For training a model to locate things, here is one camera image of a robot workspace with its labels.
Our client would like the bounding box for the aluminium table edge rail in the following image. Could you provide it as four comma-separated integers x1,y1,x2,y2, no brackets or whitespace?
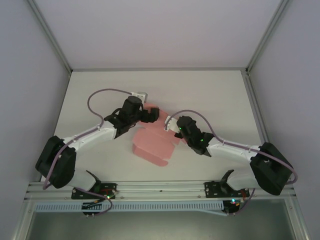
70,66,249,73

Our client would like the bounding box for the pink cloth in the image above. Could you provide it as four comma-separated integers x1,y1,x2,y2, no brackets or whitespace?
131,102,187,168

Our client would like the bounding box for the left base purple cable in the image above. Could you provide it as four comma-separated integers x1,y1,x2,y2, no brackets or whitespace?
81,189,114,219

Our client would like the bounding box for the aluminium frame post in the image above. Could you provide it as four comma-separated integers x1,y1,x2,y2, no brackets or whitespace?
245,0,292,74
31,0,74,74

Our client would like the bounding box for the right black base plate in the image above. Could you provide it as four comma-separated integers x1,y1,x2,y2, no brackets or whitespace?
204,180,251,199

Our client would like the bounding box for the aluminium table side rail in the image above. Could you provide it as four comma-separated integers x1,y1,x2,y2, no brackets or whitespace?
243,70,270,146

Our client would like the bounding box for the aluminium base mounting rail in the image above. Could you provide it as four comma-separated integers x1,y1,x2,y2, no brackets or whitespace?
24,177,297,201

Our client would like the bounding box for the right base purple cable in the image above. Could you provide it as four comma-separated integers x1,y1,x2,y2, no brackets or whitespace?
225,187,256,217

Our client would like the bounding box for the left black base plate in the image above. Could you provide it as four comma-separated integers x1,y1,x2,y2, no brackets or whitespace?
71,182,119,200

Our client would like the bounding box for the white slotted cable duct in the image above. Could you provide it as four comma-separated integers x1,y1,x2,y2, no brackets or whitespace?
33,200,225,214

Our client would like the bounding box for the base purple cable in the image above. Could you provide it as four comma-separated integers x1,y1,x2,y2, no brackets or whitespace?
225,187,256,217
81,189,114,219

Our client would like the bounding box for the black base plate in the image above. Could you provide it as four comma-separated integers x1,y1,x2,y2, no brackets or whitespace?
204,180,251,199
71,182,119,200

